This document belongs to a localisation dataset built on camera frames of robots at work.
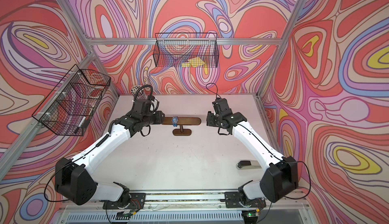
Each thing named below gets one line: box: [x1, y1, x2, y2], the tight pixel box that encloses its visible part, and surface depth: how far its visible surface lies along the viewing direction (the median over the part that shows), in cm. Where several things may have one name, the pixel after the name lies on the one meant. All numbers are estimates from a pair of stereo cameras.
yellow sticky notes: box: [181, 56, 206, 68], surface depth 92 cm
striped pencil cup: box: [130, 84, 144, 99], surface depth 101 cm
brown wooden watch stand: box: [161, 117, 202, 136], surface depth 89 cm
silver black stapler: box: [236, 159, 262, 170], surface depth 84 cm
